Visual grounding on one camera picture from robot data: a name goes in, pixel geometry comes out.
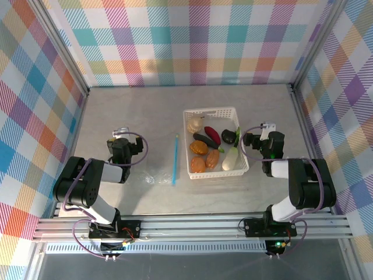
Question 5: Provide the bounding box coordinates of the round dark eggplant toy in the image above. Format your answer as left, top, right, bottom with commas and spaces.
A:
220, 127, 242, 146

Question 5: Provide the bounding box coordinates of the white radish toy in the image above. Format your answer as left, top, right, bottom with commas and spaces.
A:
221, 146, 240, 172

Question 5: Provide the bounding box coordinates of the dark red toy vegetable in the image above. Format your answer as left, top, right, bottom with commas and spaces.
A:
203, 125, 221, 144

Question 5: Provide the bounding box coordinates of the clear zip-top bag blue zipper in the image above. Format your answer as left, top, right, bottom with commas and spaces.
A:
131, 133, 180, 186

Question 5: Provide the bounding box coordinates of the brown orange bumpy toy food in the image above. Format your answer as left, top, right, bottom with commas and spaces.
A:
205, 149, 220, 169

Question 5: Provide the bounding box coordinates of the long dark eggplant toy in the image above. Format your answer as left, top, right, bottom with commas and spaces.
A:
192, 132, 226, 153

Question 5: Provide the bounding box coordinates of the beige garlic toy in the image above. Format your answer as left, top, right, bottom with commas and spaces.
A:
187, 116, 204, 134

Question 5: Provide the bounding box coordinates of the white plastic basket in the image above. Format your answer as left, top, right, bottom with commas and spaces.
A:
182, 106, 251, 181

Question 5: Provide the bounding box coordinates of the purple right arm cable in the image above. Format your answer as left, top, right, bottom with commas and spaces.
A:
239, 125, 325, 258

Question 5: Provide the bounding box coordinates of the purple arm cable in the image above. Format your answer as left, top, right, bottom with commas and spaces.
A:
62, 132, 149, 259
239, 125, 325, 258

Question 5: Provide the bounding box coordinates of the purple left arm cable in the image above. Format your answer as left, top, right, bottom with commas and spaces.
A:
62, 132, 149, 259

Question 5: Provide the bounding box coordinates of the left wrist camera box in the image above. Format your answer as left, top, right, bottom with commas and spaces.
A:
112, 126, 131, 138

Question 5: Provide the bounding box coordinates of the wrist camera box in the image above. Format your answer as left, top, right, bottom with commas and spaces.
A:
112, 126, 131, 138
260, 122, 277, 141

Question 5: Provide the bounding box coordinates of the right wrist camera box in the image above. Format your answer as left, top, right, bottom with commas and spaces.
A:
260, 122, 277, 141

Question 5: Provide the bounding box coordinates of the aluminium side rail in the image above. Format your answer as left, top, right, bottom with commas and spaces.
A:
51, 87, 90, 218
287, 84, 336, 216

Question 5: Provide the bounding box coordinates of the long aluminium base rail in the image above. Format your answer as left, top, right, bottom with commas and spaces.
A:
31, 213, 355, 243

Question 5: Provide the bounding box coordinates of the white slotted cable duct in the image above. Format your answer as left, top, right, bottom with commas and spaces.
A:
45, 241, 270, 255

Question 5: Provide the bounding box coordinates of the aluminium corner post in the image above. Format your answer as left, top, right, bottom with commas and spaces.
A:
29, 0, 90, 97
290, 0, 350, 91

